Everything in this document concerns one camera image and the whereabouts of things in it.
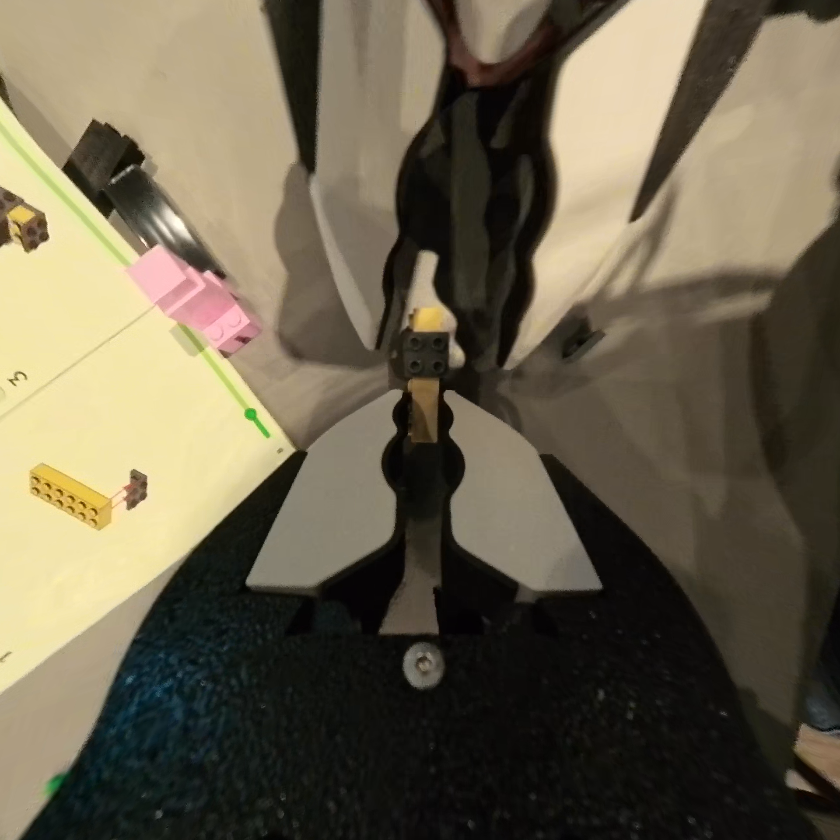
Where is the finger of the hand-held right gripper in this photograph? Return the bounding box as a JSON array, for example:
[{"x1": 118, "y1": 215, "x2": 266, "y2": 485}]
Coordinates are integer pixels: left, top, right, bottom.
[
  {"x1": 262, "y1": 0, "x2": 483, "y2": 388},
  {"x1": 459, "y1": 0, "x2": 769, "y2": 388}
]

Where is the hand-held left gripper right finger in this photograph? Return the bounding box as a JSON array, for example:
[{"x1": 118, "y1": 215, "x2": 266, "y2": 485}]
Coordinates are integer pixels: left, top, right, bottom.
[{"x1": 445, "y1": 392, "x2": 603, "y2": 601}]

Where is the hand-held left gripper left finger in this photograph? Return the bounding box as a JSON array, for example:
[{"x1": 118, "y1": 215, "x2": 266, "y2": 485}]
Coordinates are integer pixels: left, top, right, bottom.
[{"x1": 246, "y1": 392, "x2": 403, "y2": 597}]

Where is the dark grey bracket brick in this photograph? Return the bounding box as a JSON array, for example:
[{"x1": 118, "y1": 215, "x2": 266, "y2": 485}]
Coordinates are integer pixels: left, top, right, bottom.
[{"x1": 399, "y1": 328, "x2": 454, "y2": 379}]

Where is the yellow and black brick assembly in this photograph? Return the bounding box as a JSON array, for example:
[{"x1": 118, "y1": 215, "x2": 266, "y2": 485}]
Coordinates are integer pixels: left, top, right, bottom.
[{"x1": 406, "y1": 306, "x2": 455, "y2": 445}]

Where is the dark grey bracket plate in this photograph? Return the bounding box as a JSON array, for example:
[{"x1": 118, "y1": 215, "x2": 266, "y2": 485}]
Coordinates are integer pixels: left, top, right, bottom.
[{"x1": 561, "y1": 318, "x2": 606, "y2": 360}]

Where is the grey desk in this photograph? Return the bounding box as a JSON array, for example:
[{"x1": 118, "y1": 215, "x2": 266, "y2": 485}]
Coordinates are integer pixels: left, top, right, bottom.
[{"x1": 0, "y1": 0, "x2": 840, "y2": 815}]

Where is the pink brick pig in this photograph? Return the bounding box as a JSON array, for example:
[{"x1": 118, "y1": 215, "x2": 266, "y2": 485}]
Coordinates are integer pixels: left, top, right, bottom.
[{"x1": 126, "y1": 248, "x2": 263, "y2": 359}]

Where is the pale yellow instruction booklet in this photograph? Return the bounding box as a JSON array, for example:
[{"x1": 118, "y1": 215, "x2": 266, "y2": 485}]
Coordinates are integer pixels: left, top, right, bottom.
[{"x1": 0, "y1": 98, "x2": 298, "y2": 693}]

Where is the black tall brick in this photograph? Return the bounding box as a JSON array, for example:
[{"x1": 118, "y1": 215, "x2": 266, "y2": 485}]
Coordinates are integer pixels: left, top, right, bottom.
[{"x1": 62, "y1": 120, "x2": 227, "y2": 280}]

